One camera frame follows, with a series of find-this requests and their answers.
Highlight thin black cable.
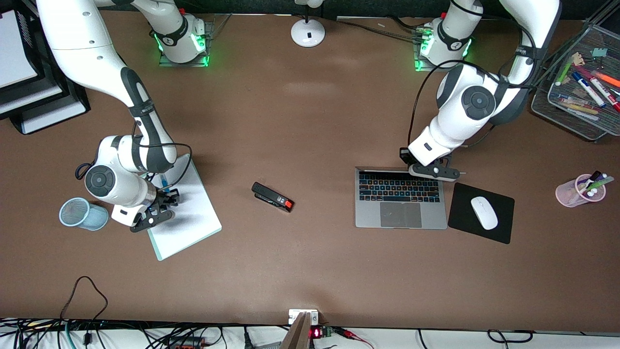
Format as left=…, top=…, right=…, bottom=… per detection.
left=337, top=16, right=422, bottom=42

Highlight black mouse pad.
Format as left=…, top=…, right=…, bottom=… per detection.
left=448, top=182, right=515, bottom=245

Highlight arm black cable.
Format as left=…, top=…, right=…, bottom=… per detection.
left=132, top=111, right=193, bottom=194
left=408, top=24, right=539, bottom=160

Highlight tangled black cables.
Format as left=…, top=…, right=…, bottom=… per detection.
left=0, top=317, right=243, bottom=349

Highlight looped black cable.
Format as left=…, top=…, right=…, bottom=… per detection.
left=61, top=276, right=108, bottom=324

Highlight curved black cable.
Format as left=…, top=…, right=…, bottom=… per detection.
left=486, top=330, right=534, bottom=344

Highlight green clipboard with metal clip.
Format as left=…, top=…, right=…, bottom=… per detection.
left=145, top=154, right=222, bottom=261

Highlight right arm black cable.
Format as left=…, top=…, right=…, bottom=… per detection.
left=132, top=111, right=193, bottom=194

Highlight white computer mouse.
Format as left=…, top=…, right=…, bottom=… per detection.
left=470, top=196, right=499, bottom=231

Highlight orange highlighter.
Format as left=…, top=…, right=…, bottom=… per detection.
left=592, top=70, right=620, bottom=88

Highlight silver laptop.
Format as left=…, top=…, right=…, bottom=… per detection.
left=355, top=167, right=449, bottom=230

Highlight pink translucent cup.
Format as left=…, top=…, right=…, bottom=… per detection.
left=555, top=174, right=607, bottom=208

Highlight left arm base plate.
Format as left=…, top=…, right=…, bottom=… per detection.
left=413, top=23, right=468, bottom=72

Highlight white round lamp base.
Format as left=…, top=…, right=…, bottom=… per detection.
left=291, top=0, right=326, bottom=48

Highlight red cable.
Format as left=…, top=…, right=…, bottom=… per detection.
left=334, top=329, right=374, bottom=349

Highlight white paper stack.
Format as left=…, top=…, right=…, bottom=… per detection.
left=22, top=92, right=89, bottom=134
left=0, top=10, right=40, bottom=89

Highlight grey metal post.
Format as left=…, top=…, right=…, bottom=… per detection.
left=280, top=313, right=311, bottom=349

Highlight black stacked document tray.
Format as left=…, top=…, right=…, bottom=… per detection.
left=0, top=0, right=92, bottom=135

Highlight small white box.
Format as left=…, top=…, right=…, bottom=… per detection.
left=289, top=309, right=319, bottom=325

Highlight black stapler with orange end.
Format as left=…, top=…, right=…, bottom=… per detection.
left=251, top=182, right=295, bottom=213

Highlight white paper sheet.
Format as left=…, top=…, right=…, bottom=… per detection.
left=148, top=156, right=221, bottom=259

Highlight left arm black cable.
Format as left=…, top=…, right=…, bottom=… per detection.
left=408, top=24, right=539, bottom=160

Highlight black wire mesh tray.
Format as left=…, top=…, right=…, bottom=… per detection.
left=530, top=19, right=620, bottom=143

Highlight red capped white marker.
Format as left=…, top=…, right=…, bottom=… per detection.
left=579, top=68, right=620, bottom=113

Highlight blue capped white marker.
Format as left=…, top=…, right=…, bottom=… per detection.
left=572, top=72, right=607, bottom=108

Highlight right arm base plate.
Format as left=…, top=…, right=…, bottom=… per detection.
left=158, top=14, right=216, bottom=67

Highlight light blue mesh pen cup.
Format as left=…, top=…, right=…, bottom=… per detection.
left=59, top=197, right=109, bottom=232

